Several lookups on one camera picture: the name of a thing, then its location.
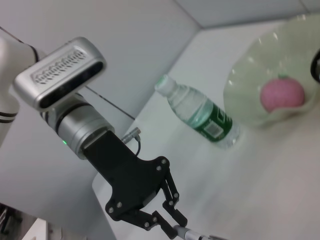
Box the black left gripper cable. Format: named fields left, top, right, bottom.
left=121, top=126, right=142, bottom=157

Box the silver pen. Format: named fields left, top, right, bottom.
left=173, top=224, right=228, bottom=240

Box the black mesh pen cup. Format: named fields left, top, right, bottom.
left=309, top=47, right=320, bottom=85

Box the pink peach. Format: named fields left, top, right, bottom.
left=259, top=74, right=306, bottom=114

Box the clear green-label water bottle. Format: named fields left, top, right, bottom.
left=154, top=74, right=241, bottom=150

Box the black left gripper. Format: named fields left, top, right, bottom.
left=83, top=130, right=189, bottom=239

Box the green glass fruit plate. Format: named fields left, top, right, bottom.
left=223, top=13, right=320, bottom=128

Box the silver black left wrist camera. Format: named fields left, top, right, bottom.
left=12, top=36, right=108, bottom=112

